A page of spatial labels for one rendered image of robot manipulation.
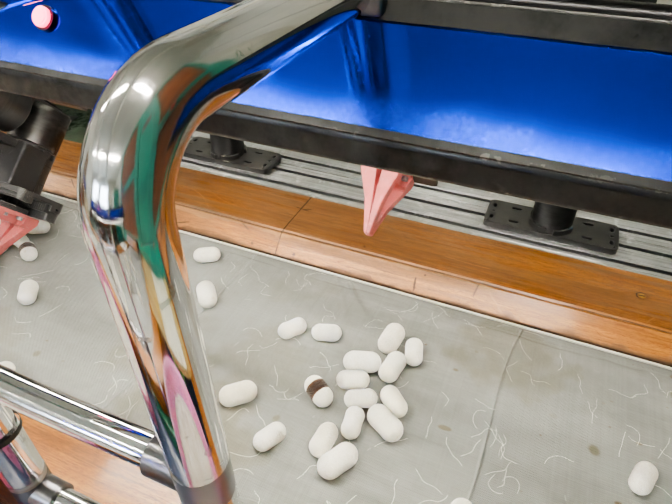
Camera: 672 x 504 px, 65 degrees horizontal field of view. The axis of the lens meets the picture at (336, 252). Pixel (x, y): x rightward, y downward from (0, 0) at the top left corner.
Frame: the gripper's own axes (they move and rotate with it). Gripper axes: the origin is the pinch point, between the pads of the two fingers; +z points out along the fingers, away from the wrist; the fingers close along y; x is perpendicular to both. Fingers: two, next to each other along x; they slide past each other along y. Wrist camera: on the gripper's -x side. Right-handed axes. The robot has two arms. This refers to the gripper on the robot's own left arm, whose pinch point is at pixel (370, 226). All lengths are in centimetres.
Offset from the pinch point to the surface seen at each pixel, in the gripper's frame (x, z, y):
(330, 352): 4.0, 13.1, -1.2
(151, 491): -11.0, 26.9, -7.3
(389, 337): 4.0, 9.8, 4.3
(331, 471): -5.6, 21.8, 4.6
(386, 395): 0.1, 15.1, 6.3
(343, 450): -4.7, 20.1, 4.9
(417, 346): 4.4, 9.8, 7.2
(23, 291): -2.2, 17.2, -35.8
